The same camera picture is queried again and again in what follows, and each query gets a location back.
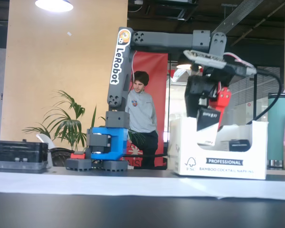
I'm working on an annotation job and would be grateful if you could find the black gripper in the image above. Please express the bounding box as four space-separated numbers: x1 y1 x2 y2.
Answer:
184 67 232 130

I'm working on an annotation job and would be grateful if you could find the black pendant lamp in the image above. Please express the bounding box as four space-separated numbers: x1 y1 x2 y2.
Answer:
176 54 202 70

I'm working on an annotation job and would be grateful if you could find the white cardboard napkin box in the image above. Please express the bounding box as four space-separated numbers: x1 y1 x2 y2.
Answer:
168 116 268 180

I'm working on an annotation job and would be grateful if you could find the red banner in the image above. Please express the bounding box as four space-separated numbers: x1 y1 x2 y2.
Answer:
128 50 169 167

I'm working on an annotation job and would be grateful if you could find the man in grey sweater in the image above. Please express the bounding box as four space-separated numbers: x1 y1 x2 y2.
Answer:
125 70 159 170

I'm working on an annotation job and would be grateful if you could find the teal tumbler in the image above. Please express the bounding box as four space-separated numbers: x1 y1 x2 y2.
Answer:
267 92 285 168

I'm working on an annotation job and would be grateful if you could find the grey steel ceiling beam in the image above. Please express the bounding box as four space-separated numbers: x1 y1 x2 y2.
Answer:
211 0 285 48

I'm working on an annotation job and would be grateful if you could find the white paper sheet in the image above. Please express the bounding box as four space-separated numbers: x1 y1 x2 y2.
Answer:
0 171 285 201

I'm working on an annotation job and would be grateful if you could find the potted palm plant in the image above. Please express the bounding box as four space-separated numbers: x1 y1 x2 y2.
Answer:
22 89 107 167

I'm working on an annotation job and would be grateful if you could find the white plastic chair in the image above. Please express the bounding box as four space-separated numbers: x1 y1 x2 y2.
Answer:
36 133 54 167

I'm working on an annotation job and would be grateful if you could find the white pendant lamp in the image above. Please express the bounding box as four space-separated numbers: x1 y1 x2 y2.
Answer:
35 0 74 13

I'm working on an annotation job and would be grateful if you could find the black plastic case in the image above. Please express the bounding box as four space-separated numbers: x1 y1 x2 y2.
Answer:
0 139 49 171

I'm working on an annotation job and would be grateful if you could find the bar-shaped gripper camera board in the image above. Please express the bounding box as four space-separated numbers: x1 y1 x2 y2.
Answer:
183 49 257 77

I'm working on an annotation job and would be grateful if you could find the red white servo wire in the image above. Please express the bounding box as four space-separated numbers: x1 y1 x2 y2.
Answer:
223 52 255 69

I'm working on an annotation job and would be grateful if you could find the black camera cable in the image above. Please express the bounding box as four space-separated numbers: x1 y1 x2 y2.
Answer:
122 68 283 158

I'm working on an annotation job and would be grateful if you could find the grey robot base mount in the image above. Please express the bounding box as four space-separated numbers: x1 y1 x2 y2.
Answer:
66 152 129 173

